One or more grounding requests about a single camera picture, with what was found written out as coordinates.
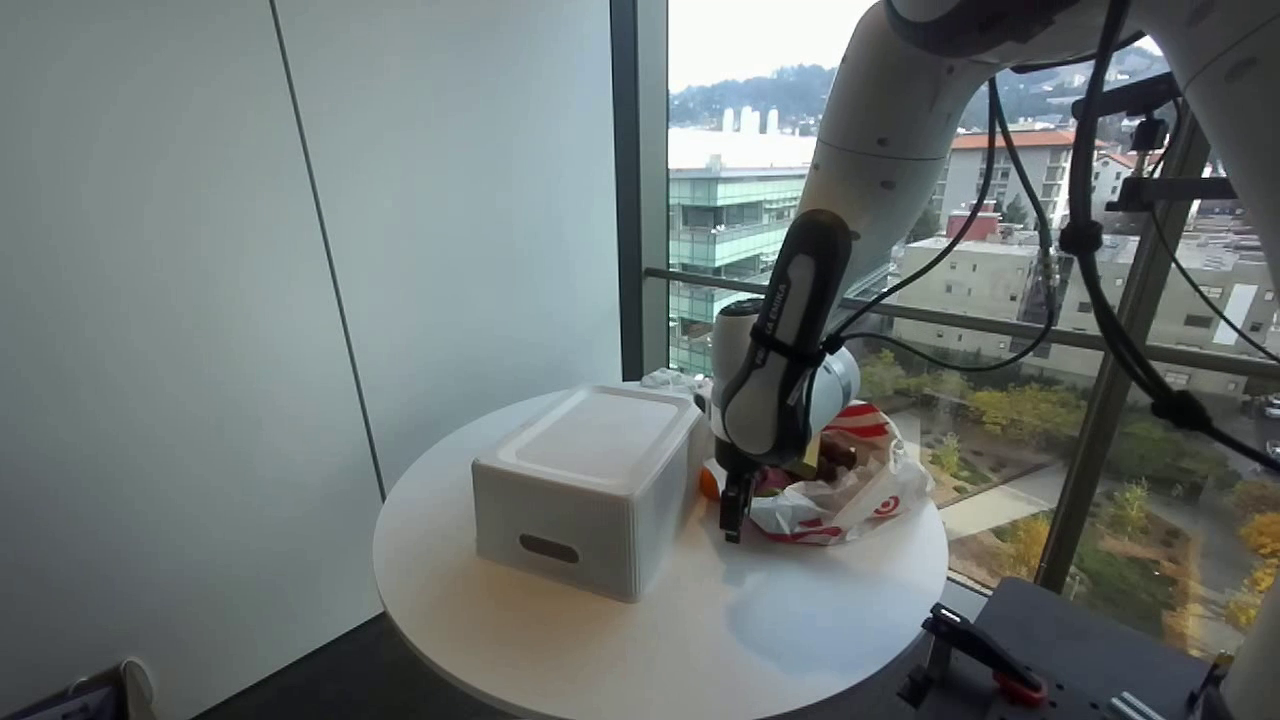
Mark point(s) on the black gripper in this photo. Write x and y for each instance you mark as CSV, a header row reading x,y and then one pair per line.
x,y
738,471

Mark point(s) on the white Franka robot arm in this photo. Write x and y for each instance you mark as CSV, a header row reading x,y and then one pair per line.
x,y
906,121

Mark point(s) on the white plastic bag red print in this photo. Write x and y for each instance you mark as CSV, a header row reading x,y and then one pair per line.
x,y
880,502

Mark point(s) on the white foam container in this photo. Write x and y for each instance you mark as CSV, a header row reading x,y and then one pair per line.
x,y
587,486

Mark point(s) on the dark window mullion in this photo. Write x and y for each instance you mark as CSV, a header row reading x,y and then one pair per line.
x,y
636,201

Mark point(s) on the black flat equipment case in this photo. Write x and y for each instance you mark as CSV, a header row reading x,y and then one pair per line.
x,y
1093,655

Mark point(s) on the grey slanted metal pole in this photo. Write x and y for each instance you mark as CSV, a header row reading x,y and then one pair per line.
x,y
1115,363

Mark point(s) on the grey framed panel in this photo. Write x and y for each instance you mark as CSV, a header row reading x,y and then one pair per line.
x,y
92,694

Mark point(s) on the horizontal window rail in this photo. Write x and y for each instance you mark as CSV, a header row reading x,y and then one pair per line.
x,y
1013,331

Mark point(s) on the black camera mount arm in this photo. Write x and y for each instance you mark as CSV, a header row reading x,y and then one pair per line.
x,y
1160,184

